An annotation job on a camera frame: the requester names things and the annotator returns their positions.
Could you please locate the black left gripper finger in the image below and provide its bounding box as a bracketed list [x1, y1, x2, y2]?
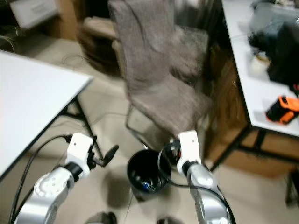
[101, 144, 120, 165]

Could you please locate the black round rubbish bin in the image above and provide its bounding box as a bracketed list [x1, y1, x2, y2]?
[127, 148, 171, 202]

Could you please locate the blue trash in bin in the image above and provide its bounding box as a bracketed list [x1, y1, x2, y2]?
[140, 183, 155, 193]

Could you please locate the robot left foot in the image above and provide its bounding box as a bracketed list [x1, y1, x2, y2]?
[86, 212, 118, 224]

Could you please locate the large brown cardboard box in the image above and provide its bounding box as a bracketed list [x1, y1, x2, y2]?
[206, 44, 299, 179]

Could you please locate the white table with black legs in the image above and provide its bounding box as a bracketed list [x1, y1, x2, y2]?
[0, 50, 94, 177]

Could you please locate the grey fabric chair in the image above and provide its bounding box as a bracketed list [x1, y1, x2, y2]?
[107, 0, 214, 149]

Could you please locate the white table holding bags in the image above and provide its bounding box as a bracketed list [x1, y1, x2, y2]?
[210, 0, 299, 172]

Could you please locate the orange and black tool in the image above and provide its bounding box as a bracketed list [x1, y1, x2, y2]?
[265, 94, 299, 126]

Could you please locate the black and grey bag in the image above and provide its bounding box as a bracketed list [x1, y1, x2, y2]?
[249, 1, 299, 88]

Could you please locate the white flat box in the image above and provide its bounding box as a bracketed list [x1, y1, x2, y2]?
[9, 0, 58, 29]

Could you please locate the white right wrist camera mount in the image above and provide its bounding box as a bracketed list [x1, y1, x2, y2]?
[177, 130, 203, 165]

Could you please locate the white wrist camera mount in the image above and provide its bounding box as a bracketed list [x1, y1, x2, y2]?
[65, 133, 95, 169]
[177, 130, 203, 165]

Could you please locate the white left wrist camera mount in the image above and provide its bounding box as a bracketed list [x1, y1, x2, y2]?
[65, 133, 95, 169]

